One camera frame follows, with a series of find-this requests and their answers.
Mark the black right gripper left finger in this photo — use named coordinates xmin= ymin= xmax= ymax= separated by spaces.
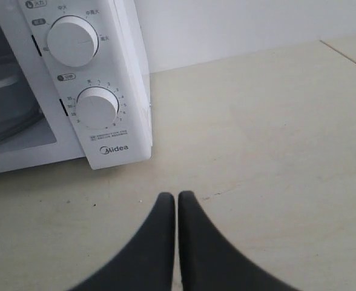
xmin=72 ymin=192 xmax=175 ymax=290

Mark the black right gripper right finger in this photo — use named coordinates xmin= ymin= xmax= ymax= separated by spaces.
xmin=177 ymin=191 xmax=295 ymax=290

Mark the white Midea microwave oven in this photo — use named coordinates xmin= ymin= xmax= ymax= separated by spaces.
xmin=0 ymin=1 xmax=153 ymax=173

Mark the white lower timer knob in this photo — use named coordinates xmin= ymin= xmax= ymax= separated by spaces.
xmin=76 ymin=87 xmax=119 ymax=130

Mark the glass turntable plate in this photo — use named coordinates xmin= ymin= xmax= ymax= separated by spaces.
xmin=0 ymin=76 xmax=44 ymax=142

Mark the white upper power knob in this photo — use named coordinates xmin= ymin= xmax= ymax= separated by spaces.
xmin=47 ymin=16 xmax=99 ymax=67

